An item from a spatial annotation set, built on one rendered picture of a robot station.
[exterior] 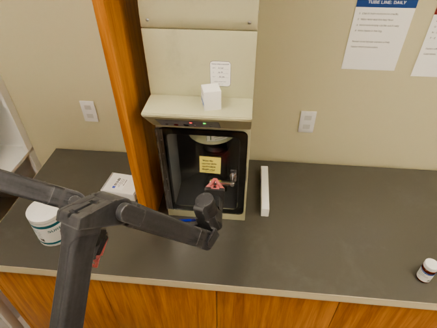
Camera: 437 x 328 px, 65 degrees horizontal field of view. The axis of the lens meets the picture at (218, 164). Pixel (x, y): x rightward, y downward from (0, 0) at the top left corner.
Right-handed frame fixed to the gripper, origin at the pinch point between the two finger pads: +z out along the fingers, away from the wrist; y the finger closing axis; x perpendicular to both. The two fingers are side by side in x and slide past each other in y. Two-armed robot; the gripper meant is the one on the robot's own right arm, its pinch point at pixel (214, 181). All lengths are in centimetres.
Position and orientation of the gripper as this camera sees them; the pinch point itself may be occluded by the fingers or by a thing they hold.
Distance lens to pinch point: 121.1
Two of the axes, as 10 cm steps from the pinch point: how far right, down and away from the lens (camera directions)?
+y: 0.7, -7.5, -6.6
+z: 0.2, -6.6, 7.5
